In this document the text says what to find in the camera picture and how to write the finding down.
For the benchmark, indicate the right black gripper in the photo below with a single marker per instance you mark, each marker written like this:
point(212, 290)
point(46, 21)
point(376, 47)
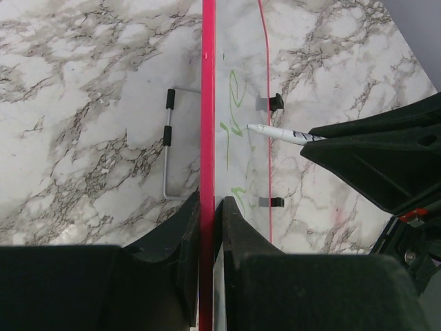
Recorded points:
point(393, 160)

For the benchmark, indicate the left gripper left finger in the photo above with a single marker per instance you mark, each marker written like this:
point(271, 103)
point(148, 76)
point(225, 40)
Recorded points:
point(150, 284)

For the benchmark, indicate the pink-framed whiteboard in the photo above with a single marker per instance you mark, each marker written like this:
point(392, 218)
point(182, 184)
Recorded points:
point(235, 161)

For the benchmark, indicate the white marker pen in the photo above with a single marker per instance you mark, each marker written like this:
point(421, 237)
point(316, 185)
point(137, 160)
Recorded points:
point(285, 135)

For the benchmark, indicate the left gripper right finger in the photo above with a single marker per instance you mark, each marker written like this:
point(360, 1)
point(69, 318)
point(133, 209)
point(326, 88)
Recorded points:
point(267, 289)

